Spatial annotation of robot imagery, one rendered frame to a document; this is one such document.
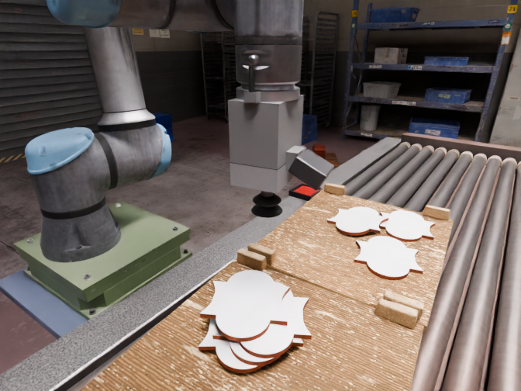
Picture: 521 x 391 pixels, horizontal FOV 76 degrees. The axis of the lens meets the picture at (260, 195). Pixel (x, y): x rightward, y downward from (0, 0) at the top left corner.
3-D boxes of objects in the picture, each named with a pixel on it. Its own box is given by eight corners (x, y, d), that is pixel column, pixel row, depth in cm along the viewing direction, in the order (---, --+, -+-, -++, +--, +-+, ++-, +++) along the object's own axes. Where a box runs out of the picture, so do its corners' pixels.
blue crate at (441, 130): (406, 138, 474) (409, 122, 465) (408, 131, 508) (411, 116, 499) (456, 143, 449) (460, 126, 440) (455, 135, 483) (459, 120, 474)
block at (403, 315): (374, 315, 53) (376, 302, 52) (377, 308, 54) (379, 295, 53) (414, 330, 50) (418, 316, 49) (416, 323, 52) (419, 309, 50)
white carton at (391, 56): (373, 64, 481) (375, 47, 472) (382, 64, 499) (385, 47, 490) (396, 65, 457) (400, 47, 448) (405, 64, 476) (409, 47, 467)
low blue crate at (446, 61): (423, 66, 431) (424, 57, 427) (423, 64, 463) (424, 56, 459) (467, 67, 412) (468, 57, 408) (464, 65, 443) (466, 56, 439)
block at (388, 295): (380, 307, 55) (382, 294, 54) (383, 301, 56) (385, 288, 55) (419, 323, 52) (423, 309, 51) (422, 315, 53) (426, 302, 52)
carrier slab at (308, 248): (241, 261, 69) (241, 254, 68) (322, 194, 100) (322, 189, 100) (425, 333, 52) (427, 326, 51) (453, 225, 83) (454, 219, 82)
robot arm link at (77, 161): (30, 198, 67) (11, 132, 62) (99, 181, 76) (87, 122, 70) (48, 219, 59) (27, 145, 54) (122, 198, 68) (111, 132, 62)
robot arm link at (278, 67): (310, 45, 39) (285, 45, 32) (308, 86, 41) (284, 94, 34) (253, 45, 42) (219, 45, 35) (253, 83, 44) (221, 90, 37)
